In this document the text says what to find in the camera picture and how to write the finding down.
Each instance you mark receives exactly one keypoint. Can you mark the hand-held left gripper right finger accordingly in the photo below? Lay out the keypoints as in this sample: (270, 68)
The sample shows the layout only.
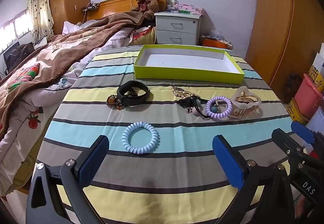
(227, 160)

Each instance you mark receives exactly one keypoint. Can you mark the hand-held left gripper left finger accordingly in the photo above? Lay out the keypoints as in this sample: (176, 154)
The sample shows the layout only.
(93, 160)

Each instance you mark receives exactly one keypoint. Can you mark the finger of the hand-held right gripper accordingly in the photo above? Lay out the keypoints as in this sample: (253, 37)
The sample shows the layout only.
(284, 140)
(302, 132)

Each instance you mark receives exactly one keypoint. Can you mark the black wristband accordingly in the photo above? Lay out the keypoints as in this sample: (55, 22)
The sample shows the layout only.
(131, 100)

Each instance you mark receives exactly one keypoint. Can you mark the green cardboard box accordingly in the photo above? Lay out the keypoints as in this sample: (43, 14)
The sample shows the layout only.
(189, 61)

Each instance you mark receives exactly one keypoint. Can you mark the person's right hand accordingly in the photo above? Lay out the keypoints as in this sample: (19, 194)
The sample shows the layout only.
(300, 205)

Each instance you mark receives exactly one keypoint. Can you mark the yellow printed box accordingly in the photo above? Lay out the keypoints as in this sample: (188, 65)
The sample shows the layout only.
(297, 112)

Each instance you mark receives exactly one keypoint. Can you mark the pink plastic bucket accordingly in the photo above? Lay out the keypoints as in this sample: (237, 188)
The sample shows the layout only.
(308, 97)

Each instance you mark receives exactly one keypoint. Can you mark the gold bangle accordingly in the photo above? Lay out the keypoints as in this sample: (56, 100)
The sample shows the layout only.
(244, 111)

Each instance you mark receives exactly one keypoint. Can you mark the white hair claw clip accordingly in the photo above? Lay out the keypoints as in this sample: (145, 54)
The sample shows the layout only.
(240, 91)

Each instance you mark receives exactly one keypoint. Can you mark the brown blanket bed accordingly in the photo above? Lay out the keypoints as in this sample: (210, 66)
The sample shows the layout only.
(20, 125)

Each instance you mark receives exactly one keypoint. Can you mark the brown printed blanket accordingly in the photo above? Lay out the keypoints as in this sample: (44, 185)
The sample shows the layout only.
(63, 56)

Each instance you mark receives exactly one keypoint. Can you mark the large wooden wardrobe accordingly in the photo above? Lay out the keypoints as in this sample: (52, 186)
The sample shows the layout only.
(276, 23)

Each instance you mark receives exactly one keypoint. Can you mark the orange box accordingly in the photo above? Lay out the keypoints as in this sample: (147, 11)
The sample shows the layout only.
(215, 43)

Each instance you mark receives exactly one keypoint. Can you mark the clear plastic bag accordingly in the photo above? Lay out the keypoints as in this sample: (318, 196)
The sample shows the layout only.
(215, 34)

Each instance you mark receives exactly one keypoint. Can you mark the dark bag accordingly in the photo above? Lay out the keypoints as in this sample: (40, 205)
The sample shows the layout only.
(19, 55)

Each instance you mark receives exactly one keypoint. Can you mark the yellow pillow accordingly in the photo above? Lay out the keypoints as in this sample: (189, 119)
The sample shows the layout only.
(144, 36)

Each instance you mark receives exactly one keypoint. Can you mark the white nightstand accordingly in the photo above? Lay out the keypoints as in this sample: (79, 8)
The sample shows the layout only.
(177, 29)

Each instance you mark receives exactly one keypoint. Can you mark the power strip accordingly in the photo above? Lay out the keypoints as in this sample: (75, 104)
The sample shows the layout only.
(89, 6)

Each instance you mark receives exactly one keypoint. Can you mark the window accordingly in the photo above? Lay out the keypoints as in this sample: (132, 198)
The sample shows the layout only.
(15, 26)

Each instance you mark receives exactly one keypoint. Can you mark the wooden headboard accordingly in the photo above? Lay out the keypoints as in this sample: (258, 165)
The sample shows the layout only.
(114, 6)

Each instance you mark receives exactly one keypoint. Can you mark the pink floral box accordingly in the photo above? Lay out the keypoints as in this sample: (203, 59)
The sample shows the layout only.
(192, 8)

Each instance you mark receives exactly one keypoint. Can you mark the patterned curtain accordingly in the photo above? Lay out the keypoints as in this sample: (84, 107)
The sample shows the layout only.
(40, 11)

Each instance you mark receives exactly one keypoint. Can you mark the small bottles group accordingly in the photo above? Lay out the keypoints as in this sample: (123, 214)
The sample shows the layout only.
(172, 6)

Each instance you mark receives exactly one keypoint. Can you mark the brown teddy bear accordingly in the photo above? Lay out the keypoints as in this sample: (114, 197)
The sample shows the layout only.
(148, 2)

